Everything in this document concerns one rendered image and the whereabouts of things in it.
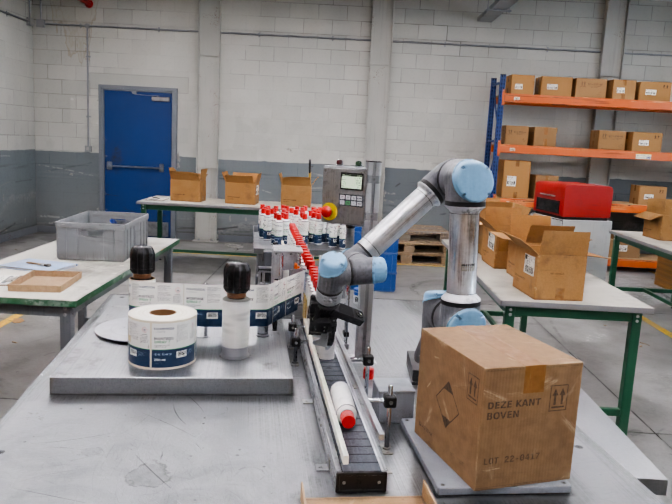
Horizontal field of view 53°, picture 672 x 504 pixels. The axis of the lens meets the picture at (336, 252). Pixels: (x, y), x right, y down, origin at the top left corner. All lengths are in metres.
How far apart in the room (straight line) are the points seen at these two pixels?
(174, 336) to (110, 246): 2.12
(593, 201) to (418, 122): 3.18
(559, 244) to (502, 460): 2.30
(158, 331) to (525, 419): 1.05
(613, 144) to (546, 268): 6.11
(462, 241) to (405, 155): 7.89
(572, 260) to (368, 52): 6.60
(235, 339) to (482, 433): 0.91
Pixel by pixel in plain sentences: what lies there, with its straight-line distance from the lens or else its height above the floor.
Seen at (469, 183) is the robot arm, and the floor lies 1.46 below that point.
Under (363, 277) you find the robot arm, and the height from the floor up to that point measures 1.19.
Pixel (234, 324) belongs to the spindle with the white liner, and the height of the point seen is 0.99.
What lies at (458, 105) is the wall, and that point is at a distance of 9.93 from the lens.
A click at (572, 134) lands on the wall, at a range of 10.30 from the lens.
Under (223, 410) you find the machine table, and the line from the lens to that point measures 1.88.
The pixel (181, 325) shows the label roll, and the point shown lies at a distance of 2.02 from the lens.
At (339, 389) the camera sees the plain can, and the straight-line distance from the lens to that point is 1.77.
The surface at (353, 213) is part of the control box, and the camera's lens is 2.21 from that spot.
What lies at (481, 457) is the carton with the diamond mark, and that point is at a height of 0.93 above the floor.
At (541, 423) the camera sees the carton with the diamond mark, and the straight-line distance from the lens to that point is 1.54.
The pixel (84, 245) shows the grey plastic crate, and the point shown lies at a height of 0.89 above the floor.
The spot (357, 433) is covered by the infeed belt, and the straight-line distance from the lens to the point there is 1.65.
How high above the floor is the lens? 1.56
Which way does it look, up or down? 9 degrees down
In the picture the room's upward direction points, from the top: 3 degrees clockwise
